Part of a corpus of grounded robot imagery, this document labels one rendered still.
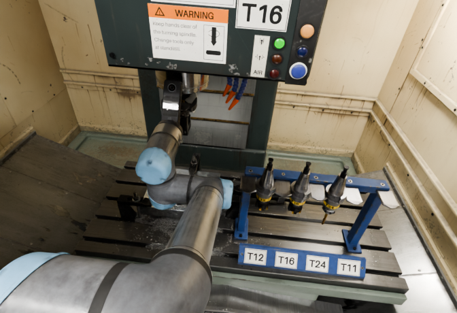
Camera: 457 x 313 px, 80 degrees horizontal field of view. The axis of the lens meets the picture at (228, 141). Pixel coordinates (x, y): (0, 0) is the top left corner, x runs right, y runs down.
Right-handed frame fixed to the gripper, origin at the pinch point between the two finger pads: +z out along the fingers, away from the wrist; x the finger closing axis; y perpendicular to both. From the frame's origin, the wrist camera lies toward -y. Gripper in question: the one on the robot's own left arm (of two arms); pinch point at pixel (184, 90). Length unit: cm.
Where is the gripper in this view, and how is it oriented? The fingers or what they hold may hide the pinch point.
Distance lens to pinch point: 89.4
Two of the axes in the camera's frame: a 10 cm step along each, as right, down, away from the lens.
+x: 9.9, 1.0, -0.4
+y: -0.5, 7.8, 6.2
